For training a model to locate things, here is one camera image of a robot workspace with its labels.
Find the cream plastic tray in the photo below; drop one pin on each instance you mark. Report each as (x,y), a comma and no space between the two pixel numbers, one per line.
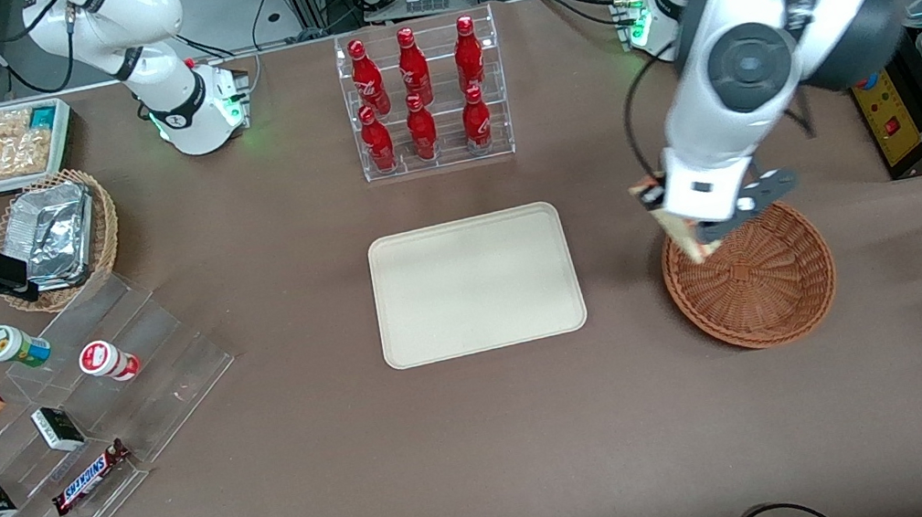
(474,284)

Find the silver foil packets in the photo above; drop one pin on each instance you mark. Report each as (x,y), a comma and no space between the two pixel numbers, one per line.
(54,230)

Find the red white lidded jar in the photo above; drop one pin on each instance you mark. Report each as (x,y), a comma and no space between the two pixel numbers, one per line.
(107,361)

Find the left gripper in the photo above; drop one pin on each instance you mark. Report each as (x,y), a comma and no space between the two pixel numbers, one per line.
(648,196)

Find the green white lidded jar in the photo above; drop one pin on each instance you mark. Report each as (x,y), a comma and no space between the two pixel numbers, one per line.
(12,346)

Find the brown wicker basket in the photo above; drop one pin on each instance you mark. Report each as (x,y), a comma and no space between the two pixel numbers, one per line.
(761,285)

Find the clear acrylic stepped shelf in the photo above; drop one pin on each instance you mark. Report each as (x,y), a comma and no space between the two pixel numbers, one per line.
(166,379)

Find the teal snack packet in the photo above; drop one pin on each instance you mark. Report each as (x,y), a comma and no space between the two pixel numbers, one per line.
(42,116)

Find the Snickers chocolate bar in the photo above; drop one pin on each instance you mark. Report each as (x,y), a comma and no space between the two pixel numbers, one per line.
(88,476)

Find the light wicker basket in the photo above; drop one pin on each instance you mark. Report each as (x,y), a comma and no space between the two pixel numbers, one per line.
(107,231)

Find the clear acrylic bottle rack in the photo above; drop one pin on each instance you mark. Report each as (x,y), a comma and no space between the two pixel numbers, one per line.
(454,158)

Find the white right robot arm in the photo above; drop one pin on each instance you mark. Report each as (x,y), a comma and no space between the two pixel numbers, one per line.
(187,108)

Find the red cola bottle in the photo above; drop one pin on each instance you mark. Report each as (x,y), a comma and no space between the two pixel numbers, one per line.
(422,129)
(477,120)
(469,56)
(368,77)
(413,67)
(378,140)

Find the triangle sandwich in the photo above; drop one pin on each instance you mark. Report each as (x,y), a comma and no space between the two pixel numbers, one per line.
(685,241)

